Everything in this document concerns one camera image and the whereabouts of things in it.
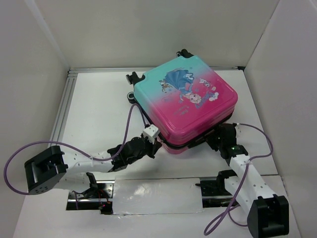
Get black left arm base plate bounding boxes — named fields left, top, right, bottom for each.
left=66, top=173, right=115, bottom=215

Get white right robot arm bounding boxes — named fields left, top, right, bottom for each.
left=204, top=123, right=289, bottom=238

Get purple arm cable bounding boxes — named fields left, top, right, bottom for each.
left=4, top=103, right=149, bottom=210
left=204, top=122, right=273, bottom=236

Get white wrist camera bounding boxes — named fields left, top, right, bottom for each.
left=233, top=123, right=242, bottom=138
left=142, top=124, right=160, bottom=144

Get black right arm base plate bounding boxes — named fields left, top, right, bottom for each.
left=195, top=170, right=241, bottom=208

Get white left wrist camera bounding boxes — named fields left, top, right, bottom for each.
left=142, top=124, right=160, bottom=144

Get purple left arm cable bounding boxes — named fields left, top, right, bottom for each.
left=4, top=103, right=149, bottom=210

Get pink hard-shell suitcase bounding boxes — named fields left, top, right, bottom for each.
left=126, top=49, right=238, bottom=154

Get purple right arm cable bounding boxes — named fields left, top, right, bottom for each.
left=204, top=122, right=273, bottom=236

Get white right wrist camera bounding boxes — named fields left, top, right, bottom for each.
left=233, top=123, right=242, bottom=138

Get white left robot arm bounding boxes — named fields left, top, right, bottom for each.
left=24, top=136, right=162, bottom=198

